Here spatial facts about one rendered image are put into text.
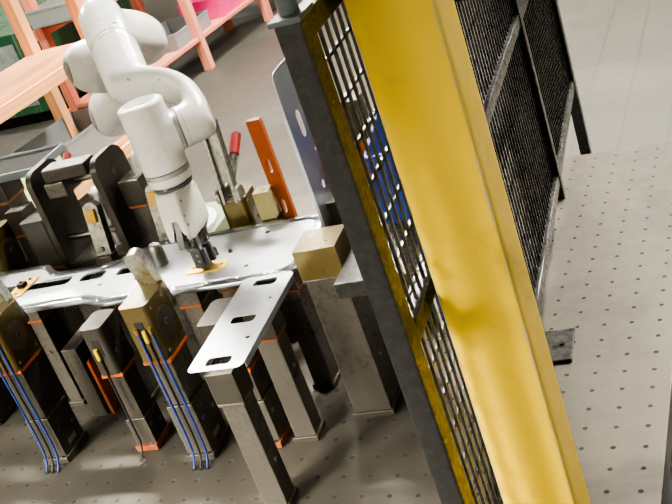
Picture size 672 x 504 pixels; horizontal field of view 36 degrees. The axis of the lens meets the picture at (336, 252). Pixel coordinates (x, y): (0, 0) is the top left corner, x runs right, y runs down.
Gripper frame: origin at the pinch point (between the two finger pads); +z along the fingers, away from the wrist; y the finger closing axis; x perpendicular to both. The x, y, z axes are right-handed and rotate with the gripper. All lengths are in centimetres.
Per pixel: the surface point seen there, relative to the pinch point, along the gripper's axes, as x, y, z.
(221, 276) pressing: 4.6, 4.7, 2.8
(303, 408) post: 16.9, 16.9, 25.6
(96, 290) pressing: -24.6, 1.8, 2.8
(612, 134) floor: 50, -264, 102
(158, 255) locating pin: -11.8, -3.9, 0.3
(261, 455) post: 16.4, 35.0, 21.1
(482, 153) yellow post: 68, 46, -28
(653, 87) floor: 68, -309, 102
